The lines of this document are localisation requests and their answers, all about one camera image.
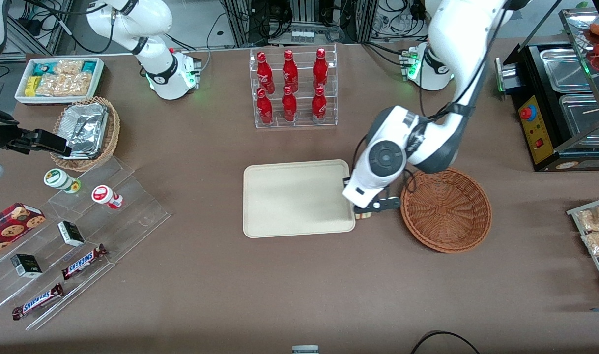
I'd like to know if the beige plastic tray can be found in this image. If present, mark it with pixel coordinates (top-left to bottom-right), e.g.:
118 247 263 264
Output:
243 159 356 238

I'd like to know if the light wicker basket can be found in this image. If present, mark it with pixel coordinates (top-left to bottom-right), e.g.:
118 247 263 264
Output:
50 96 120 172

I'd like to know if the brown wicker basket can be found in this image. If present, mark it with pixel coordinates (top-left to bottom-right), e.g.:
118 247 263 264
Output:
400 166 492 254

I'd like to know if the aluminium foil container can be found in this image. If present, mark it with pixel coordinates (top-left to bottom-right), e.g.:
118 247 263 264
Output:
57 102 109 159

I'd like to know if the green lid yoghurt bottle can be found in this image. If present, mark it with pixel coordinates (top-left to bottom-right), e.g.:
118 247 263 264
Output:
44 169 82 194

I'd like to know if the white rectangular snack bin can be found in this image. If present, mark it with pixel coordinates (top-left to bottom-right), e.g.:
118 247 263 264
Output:
14 58 106 105

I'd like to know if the clear bag of snacks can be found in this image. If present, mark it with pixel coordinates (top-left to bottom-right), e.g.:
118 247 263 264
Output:
36 60 92 97

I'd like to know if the red lid yoghurt bottle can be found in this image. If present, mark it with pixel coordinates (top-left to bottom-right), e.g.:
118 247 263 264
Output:
91 185 124 210

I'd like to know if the clear acrylic bottle rack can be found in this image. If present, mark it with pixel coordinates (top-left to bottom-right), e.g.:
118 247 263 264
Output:
249 44 338 129

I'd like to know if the red cola bottle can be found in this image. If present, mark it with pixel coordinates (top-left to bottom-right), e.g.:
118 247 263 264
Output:
282 86 298 122
313 48 329 90
257 52 275 95
312 86 327 123
257 88 274 125
283 50 299 93

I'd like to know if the small black carton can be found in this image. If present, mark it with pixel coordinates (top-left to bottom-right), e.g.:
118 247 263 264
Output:
11 254 43 278
57 221 85 247

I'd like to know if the red cookie box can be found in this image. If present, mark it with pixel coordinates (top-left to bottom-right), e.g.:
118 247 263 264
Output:
0 203 47 261

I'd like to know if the clear acrylic stepped shelf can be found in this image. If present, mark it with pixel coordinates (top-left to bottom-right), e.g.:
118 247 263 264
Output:
0 156 171 331

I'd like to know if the snickers chocolate bar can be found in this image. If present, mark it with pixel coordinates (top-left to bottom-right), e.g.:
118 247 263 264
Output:
61 244 108 281
12 283 64 321

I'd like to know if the black hot dog machine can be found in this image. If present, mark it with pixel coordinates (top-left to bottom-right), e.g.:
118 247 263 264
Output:
495 7 599 172

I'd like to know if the black floor cable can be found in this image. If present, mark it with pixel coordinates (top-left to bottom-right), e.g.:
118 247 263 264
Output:
410 331 482 354

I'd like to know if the metal wire rack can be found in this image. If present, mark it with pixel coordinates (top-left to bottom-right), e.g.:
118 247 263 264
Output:
567 196 599 300

